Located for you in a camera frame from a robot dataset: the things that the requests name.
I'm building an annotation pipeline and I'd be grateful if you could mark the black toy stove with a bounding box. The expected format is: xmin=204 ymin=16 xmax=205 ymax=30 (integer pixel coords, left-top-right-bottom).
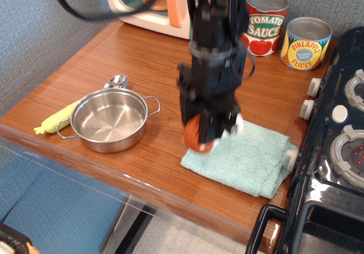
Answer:
xmin=246 ymin=27 xmax=363 ymax=253

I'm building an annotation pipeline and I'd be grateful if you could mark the yellow-green plush vegetable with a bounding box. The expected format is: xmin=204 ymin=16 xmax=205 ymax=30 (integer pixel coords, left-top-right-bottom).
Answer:
xmin=33 ymin=100 xmax=80 ymax=134

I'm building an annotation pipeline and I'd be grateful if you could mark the pineapple slices can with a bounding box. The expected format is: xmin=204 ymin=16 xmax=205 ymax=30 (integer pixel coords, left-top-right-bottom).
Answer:
xmin=280 ymin=17 xmax=333 ymax=71

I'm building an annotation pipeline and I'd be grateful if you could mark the orange plush object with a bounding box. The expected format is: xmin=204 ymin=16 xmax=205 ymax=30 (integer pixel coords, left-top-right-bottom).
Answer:
xmin=26 ymin=243 xmax=40 ymax=254

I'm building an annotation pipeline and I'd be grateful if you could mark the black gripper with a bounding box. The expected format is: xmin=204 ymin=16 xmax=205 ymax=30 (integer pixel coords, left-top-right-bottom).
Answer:
xmin=177 ymin=47 xmax=246 ymax=144

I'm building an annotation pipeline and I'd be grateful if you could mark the plush brown white mushroom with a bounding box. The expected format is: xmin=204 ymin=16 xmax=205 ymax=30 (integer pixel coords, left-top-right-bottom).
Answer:
xmin=183 ymin=113 xmax=245 ymax=153

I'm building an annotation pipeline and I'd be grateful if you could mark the black cable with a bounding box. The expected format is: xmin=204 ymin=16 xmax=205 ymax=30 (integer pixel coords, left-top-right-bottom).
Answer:
xmin=49 ymin=0 xmax=177 ymax=21

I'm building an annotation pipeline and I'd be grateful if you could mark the silver metal spoon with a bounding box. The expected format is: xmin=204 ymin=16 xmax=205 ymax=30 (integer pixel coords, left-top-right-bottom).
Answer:
xmin=104 ymin=75 xmax=128 ymax=89

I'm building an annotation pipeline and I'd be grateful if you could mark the tomato sauce can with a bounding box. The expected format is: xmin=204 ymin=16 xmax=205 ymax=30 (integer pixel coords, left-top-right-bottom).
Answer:
xmin=242 ymin=0 xmax=289 ymax=56

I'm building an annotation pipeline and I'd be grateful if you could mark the teal toy microwave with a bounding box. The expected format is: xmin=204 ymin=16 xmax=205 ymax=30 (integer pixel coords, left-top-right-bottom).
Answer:
xmin=107 ymin=0 xmax=191 ymax=40

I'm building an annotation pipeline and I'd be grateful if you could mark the silver metal pot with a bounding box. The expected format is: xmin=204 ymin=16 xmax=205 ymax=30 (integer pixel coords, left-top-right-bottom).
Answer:
xmin=56 ymin=88 xmax=161 ymax=153

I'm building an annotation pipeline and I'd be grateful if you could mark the light teal folded cloth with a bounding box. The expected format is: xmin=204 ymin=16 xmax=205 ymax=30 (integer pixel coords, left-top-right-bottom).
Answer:
xmin=181 ymin=121 xmax=298 ymax=199

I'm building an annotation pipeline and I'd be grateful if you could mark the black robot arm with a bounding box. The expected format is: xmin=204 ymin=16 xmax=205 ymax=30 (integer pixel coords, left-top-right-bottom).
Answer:
xmin=178 ymin=0 xmax=249 ymax=144

